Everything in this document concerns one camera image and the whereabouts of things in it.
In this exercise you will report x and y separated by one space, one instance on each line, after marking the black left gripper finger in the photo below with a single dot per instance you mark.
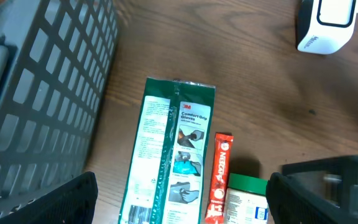
72 202

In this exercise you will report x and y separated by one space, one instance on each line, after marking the green white gloves package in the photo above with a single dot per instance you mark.
165 180

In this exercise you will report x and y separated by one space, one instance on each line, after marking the red Nescafe stick sachet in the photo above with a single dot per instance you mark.
219 178

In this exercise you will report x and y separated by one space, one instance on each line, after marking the grey plastic mesh basket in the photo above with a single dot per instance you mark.
55 58

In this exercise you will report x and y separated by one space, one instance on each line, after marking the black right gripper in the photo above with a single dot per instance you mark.
327 192

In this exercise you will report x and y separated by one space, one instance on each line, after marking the green lid white jar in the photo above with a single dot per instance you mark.
245 200

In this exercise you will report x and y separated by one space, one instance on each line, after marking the white barcode scanner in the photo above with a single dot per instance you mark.
325 26

